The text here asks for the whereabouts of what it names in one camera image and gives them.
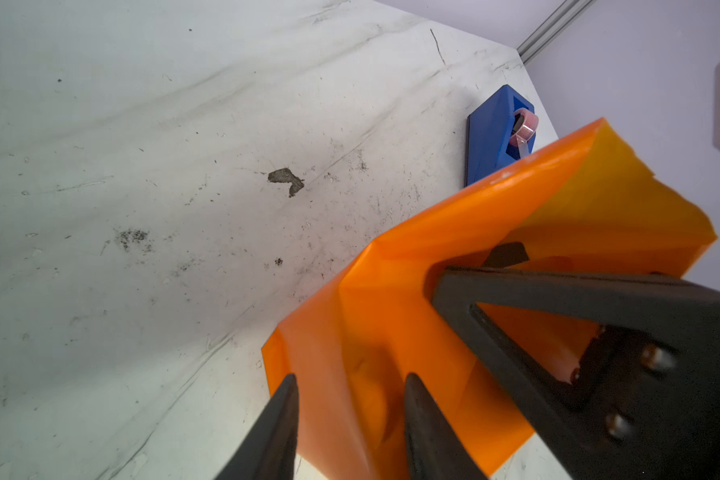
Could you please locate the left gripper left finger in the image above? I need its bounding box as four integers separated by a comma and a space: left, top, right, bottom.
216, 373, 299, 480

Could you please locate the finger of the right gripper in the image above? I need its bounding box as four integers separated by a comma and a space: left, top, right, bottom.
432, 267, 720, 479

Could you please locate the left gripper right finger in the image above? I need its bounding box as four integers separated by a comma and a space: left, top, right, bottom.
404, 373, 487, 480

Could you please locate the dark blue gift box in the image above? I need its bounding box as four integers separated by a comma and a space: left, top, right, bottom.
482, 242, 529, 268

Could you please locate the blue tape dispenser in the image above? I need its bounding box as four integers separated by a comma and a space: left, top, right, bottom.
465, 85, 539, 187

